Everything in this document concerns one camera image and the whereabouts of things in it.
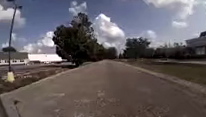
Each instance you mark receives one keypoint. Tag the low white building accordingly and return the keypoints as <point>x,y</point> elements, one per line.
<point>21,58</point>

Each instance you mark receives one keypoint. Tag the row of distant trees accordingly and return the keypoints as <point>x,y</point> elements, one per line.
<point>169,51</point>

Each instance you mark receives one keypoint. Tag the pale concrete kerb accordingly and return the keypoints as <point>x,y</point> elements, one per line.
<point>173,79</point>

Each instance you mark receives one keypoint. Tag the building with dark roof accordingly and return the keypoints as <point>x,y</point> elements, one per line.
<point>203,43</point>

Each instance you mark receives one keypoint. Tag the grey concrete path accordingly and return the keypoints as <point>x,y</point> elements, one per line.
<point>105,91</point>

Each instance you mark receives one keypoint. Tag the large dark green tree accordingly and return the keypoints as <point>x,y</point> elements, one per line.
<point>76,40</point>

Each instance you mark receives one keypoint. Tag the tall lamp post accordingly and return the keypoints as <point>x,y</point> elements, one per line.
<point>10,42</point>

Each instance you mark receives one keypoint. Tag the green grass verge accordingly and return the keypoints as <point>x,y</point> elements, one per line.
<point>181,70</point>

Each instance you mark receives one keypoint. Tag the dry grass strip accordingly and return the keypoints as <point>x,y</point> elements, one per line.
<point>23,79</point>

